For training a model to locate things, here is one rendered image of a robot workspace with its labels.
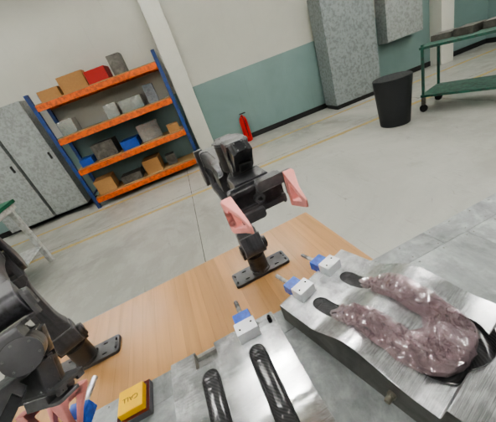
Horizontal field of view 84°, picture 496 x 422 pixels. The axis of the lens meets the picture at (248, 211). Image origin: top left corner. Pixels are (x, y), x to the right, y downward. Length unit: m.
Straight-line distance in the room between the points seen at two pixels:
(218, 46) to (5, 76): 3.50
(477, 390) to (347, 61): 5.87
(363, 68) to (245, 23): 2.37
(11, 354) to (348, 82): 6.07
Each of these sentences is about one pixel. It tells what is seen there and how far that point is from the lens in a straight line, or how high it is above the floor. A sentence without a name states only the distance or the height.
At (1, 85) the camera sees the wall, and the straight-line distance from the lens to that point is 6.33.
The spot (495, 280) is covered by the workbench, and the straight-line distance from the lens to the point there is 0.89.
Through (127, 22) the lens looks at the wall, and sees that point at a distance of 5.86.
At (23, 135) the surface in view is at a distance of 6.00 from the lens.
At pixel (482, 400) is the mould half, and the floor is 0.91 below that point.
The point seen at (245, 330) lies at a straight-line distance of 0.67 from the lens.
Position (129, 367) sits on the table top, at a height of 0.80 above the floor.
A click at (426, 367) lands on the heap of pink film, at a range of 0.62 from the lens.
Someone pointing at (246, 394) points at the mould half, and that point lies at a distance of 0.63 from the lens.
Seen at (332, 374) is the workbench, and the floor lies 0.80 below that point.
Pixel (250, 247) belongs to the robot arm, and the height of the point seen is 0.93.
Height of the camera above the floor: 1.42
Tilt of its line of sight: 27 degrees down
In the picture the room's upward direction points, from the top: 21 degrees counter-clockwise
